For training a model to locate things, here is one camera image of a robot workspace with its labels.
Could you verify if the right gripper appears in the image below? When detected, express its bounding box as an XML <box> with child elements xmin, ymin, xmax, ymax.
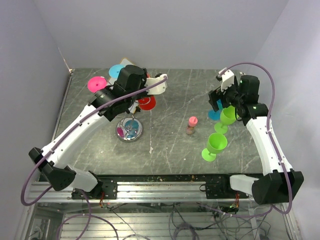
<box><xmin>209</xmin><ymin>78</ymin><xmax>244</xmax><ymax>111</ymax></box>

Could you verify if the blue wine glass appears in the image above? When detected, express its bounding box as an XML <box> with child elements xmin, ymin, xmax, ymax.
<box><xmin>108</xmin><ymin>64</ymin><xmax>125</xmax><ymax>79</ymax></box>
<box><xmin>207</xmin><ymin>100</ymin><xmax>223</xmax><ymax>121</ymax></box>

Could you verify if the green wine glass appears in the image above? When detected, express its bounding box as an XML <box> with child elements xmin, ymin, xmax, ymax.
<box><xmin>214</xmin><ymin>105</ymin><xmax>237</xmax><ymax>135</ymax></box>
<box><xmin>201</xmin><ymin>132</ymin><xmax>228</xmax><ymax>162</ymax></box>

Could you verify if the green wine glass front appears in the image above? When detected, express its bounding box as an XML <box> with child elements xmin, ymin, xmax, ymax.
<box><xmin>201</xmin><ymin>132</ymin><xmax>228</xmax><ymax>162</ymax></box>

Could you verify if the red plastic wine glass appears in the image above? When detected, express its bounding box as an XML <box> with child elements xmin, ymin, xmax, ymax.
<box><xmin>138</xmin><ymin>95</ymin><xmax>156</xmax><ymax>111</ymax></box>

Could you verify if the chrome wine glass rack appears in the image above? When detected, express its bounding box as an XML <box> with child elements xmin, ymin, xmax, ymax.
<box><xmin>88</xmin><ymin>94</ymin><xmax>151</xmax><ymax>144</ymax></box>

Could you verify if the magenta plastic wine glass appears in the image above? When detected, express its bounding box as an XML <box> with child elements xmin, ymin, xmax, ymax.
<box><xmin>87</xmin><ymin>76</ymin><xmax>108</xmax><ymax>93</ymax></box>

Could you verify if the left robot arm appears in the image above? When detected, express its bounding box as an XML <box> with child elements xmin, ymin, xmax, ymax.
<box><xmin>28</xmin><ymin>64</ymin><xmax>149</xmax><ymax>199</ymax></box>

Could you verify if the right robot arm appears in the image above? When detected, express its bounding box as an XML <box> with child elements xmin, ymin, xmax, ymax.
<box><xmin>208</xmin><ymin>70</ymin><xmax>304</xmax><ymax>205</ymax></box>

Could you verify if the small pink-capped bottle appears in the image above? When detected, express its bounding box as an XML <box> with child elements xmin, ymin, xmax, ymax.
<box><xmin>186</xmin><ymin>116</ymin><xmax>198</xmax><ymax>135</ymax></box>

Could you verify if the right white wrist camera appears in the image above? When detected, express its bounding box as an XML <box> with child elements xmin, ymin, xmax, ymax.
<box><xmin>216</xmin><ymin>67</ymin><xmax>235</xmax><ymax>92</ymax></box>

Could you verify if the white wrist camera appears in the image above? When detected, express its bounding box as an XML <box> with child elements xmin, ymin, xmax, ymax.
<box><xmin>145</xmin><ymin>74</ymin><xmax>168</xmax><ymax>96</ymax></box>
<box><xmin>216</xmin><ymin>67</ymin><xmax>235</xmax><ymax>92</ymax></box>

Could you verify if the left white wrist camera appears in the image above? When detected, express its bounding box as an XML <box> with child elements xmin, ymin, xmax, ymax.
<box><xmin>145</xmin><ymin>74</ymin><xmax>168</xmax><ymax>96</ymax></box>

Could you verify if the small whiteboard with wooden frame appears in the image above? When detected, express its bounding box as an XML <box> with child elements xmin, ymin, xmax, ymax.
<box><xmin>120</xmin><ymin>57</ymin><xmax>134</xmax><ymax>66</ymax></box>

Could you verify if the aluminium mounting rail frame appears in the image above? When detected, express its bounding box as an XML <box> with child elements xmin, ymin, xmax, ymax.
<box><xmin>24</xmin><ymin>172</ymin><xmax>296</xmax><ymax>240</ymax></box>

